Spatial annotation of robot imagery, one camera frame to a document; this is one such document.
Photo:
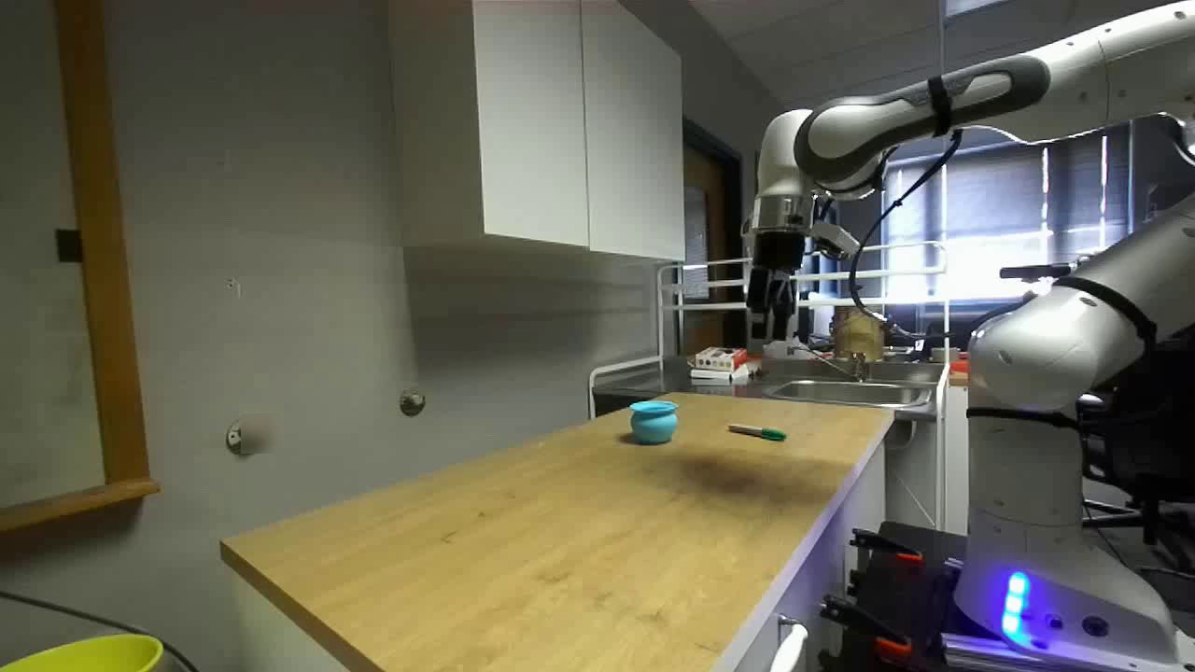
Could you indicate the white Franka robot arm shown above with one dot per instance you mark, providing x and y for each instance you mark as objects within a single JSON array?
[{"x": 1060, "y": 350}]

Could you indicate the white tube rail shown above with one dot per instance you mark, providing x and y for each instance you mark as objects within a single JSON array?
[{"x": 619, "y": 380}]

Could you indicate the metal sink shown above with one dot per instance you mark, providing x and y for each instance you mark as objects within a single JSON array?
[{"x": 847, "y": 389}]

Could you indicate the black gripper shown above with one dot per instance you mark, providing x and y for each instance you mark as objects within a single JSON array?
[{"x": 780, "y": 268}]

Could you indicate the green marker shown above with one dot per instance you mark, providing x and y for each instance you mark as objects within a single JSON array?
[{"x": 756, "y": 431}]

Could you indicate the yellow bowl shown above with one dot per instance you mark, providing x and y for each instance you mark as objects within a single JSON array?
[{"x": 96, "y": 656}]

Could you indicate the white counter base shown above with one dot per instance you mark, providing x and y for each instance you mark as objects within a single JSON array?
[{"x": 822, "y": 562}]

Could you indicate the black wall bracket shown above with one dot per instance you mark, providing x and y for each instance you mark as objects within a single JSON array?
[{"x": 69, "y": 246}]

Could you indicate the brown bag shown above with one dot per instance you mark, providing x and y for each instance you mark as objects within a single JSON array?
[{"x": 861, "y": 337}]

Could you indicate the teal bowl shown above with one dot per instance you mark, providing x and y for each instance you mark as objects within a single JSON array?
[{"x": 655, "y": 419}]

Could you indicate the large metal wall knob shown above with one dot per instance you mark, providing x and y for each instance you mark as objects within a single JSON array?
[{"x": 247, "y": 434}]

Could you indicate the black clamp with orange tip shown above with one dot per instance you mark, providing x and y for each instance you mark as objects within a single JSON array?
[
  {"x": 892, "y": 549},
  {"x": 872, "y": 628}
]

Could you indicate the small metal wall knob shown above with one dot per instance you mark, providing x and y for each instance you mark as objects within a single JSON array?
[{"x": 414, "y": 401}]

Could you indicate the wooden frame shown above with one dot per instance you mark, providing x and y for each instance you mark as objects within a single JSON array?
[{"x": 105, "y": 274}]

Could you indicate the white wall cabinet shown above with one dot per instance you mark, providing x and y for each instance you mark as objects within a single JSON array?
[{"x": 562, "y": 125}]

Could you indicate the dark wooden door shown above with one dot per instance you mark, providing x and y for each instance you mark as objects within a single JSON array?
[{"x": 711, "y": 210}]

